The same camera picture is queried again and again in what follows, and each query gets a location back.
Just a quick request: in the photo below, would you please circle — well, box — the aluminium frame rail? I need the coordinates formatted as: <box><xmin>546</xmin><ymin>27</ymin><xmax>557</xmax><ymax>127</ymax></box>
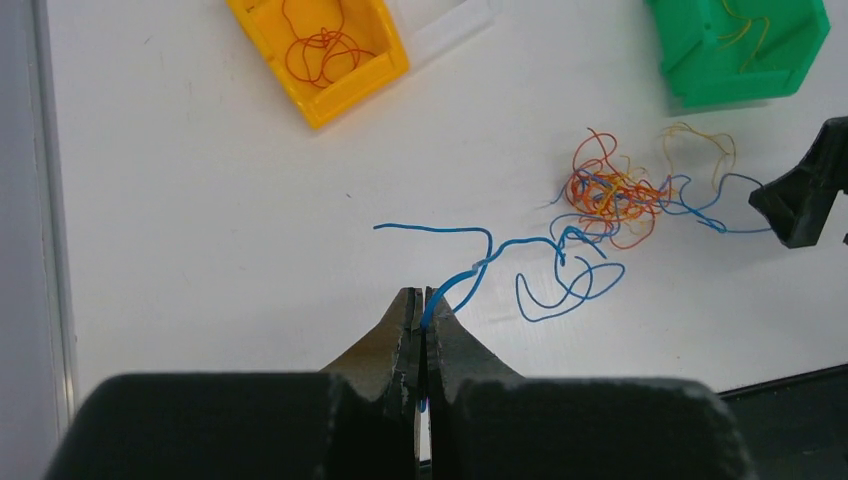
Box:
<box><xmin>30</xmin><ymin>1</ymin><xmax>78</xmax><ymax>436</ymax></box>

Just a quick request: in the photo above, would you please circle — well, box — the coloured cable bundle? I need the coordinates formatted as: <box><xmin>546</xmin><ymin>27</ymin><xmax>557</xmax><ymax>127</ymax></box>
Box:
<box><xmin>549</xmin><ymin>121</ymin><xmax>774</xmax><ymax>252</ymax></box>

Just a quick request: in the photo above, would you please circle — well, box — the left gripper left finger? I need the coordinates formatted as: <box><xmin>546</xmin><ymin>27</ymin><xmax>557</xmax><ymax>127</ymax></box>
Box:
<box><xmin>320</xmin><ymin>287</ymin><xmax>423</xmax><ymax>479</ymax></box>

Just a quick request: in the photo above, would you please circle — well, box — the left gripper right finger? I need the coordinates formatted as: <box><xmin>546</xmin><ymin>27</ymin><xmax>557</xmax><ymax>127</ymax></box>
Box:
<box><xmin>423</xmin><ymin>287</ymin><xmax>524</xmax><ymax>479</ymax></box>

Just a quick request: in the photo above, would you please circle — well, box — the white translucent plastic bin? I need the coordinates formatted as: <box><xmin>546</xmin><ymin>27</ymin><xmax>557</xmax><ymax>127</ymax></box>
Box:
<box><xmin>386</xmin><ymin>0</ymin><xmax>502</xmax><ymax>70</ymax></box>

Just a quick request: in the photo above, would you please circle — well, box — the blue cable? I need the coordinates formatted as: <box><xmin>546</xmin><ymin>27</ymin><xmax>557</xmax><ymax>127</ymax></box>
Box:
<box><xmin>372</xmin><ymin>222</ymin><xmax>627</xmax><ymax>415</ymax></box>

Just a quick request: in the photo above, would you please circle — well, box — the red cable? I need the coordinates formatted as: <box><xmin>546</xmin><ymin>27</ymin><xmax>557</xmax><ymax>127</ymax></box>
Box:
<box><xmin>280</xmin><ymin>0</ymin><xmax>378</xmax><ymax>90</ymax></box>

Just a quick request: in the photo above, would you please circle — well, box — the green plastic bin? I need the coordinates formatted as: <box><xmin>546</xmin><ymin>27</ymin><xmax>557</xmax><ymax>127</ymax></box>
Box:
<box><xmin>647</xmin><ymin>0</ymin><xmax>831</xmax><ymax>109</ymax></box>

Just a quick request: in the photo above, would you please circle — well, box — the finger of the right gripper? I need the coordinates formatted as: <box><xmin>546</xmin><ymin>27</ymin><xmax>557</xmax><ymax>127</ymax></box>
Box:
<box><xmin>748</xmin><ymin>117</ymin><xmax>847</xmax><ymax>249</ymax></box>

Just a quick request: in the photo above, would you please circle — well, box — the orange plastic bin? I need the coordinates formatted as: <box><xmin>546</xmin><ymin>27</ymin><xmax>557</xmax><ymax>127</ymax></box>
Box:
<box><xmin>227</xmin><ymin>0</ymin><xmax>410</xmax><ymax>129</ymax></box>

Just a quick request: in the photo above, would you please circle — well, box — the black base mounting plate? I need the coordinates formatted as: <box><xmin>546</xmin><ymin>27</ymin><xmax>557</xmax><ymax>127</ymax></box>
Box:
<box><xmin>720</xmin><ymin>364</ymin><xmax>847</xmax><ymax>479</ymax></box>

